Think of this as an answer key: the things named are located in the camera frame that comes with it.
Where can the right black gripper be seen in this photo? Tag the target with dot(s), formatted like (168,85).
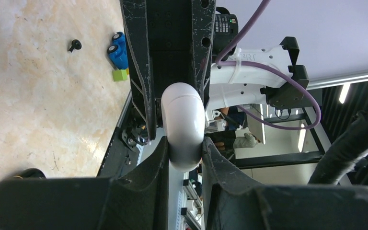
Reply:
(171,41)

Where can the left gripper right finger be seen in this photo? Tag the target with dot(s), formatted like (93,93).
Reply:
(235,201)

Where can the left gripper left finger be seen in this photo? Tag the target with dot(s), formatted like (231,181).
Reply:
(136,201)

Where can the white earbud charging case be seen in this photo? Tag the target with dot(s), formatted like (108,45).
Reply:
(183,117)

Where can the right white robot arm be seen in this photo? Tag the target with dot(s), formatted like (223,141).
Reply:
(262,76)

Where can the black earbud charging case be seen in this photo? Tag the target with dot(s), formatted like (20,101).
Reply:
(30,173)

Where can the blue toy car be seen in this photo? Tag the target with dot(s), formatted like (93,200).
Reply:
(117,51)

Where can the green cube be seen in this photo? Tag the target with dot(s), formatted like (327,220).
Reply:
(120,75)

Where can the black earbud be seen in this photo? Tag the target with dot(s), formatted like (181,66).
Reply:
(75,45)

